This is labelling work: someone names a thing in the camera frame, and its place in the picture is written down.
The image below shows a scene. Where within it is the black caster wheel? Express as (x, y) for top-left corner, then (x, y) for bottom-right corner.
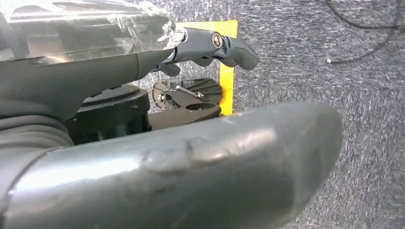
(151, 78), (227, 122)

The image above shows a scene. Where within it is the yellow floor tape mark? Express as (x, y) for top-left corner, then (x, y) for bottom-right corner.
(175, 20), (238, 116)

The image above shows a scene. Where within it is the black floor cable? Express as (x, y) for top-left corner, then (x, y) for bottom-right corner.
(326, 0), (405, 64)

